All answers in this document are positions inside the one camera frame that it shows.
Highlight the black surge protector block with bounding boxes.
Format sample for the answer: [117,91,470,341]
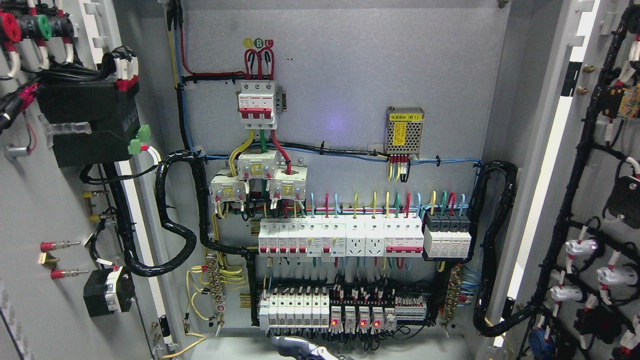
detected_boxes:
[422,211,472,264]

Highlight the black digital power meter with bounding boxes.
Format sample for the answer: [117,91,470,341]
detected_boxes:
[38,80,151,168]

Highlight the black left cable loom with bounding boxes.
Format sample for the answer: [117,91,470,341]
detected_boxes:
[80,150,258,278]

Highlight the white current transformers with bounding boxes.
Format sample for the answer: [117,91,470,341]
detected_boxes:
[209,150,307,214]

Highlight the metal mesh power supply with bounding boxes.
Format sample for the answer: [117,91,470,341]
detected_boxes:
[384,105,425,157]

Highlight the grey robotic right hand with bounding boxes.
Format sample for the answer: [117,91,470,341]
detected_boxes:
[270,336,354,360]

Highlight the white lower breaker row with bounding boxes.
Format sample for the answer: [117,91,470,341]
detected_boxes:
[258,287,339,332]

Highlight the grey cabinet body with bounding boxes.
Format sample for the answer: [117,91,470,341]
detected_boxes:
[112,0,566,360]

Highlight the grey cabinet door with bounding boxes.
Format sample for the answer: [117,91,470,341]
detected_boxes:
[470,0,639,360]
[1,0,179,360]

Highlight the relay terminal row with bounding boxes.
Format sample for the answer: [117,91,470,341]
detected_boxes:
[328,285,428,335]

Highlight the red white main breaker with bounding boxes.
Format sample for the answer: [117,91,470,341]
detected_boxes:
[237,80,285,131]

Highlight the white socket breaker row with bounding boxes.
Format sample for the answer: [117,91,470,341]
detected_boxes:
[258,213,425,261]

